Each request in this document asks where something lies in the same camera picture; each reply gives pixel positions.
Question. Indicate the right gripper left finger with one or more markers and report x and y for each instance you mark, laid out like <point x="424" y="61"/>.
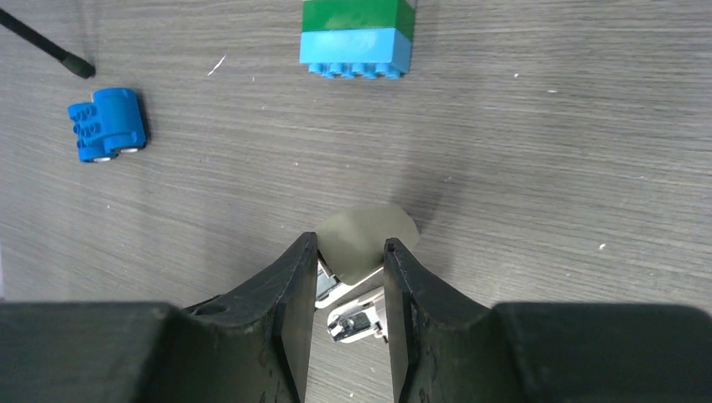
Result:
<point x="251" y="344"/>

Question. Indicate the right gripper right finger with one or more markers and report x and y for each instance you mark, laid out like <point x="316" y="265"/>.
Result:
<point x="446" y="347"/>

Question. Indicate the beige white stapler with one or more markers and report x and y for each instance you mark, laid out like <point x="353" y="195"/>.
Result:
<point x="350" y="246"/>

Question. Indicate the white staple remover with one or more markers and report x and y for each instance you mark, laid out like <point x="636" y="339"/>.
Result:
<point x="360" y="318"/>

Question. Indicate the blue toy car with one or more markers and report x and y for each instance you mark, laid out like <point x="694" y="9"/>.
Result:
<point x="109" y="125"/>

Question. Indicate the blue green brick stack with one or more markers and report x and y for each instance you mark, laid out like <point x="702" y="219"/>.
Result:
<point x="351" y="38"/>

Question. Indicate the black music stand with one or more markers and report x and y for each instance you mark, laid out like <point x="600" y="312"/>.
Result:
<point x="73" y="63"/>

